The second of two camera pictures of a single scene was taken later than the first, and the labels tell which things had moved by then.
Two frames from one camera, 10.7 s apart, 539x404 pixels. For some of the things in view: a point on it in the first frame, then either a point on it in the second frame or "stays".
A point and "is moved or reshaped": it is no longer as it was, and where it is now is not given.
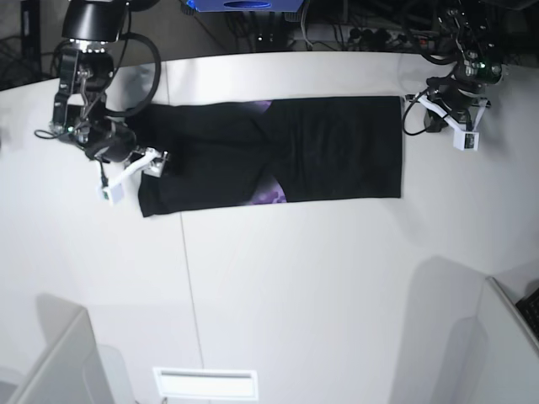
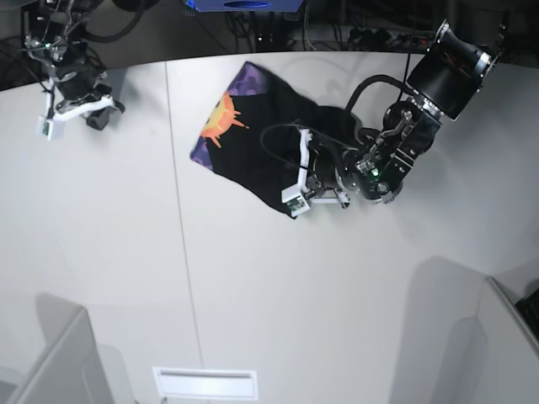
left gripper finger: x=156 y=169 → x=98 y=119
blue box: x=247 y=5 stays
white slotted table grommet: x=182 y=383 stays
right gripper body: x=446 y=93 → x=333 y=167
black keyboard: x=528 y=307 stays
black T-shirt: x=228 y=155 is moved or reshaped
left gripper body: x=118 y=143 → x=79 y=82
